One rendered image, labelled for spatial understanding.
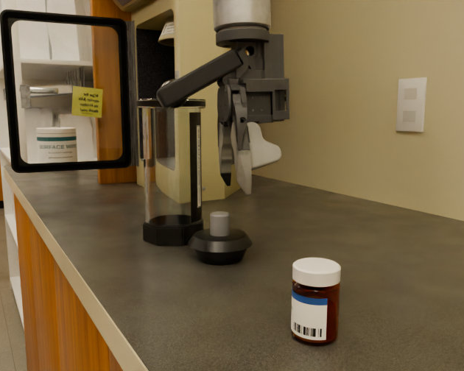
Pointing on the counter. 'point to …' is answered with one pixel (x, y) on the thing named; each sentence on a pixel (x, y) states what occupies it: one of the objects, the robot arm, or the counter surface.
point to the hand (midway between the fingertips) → (232, 185)
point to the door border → (15, 91)
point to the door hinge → (132, 92)
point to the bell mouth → (168, 33)
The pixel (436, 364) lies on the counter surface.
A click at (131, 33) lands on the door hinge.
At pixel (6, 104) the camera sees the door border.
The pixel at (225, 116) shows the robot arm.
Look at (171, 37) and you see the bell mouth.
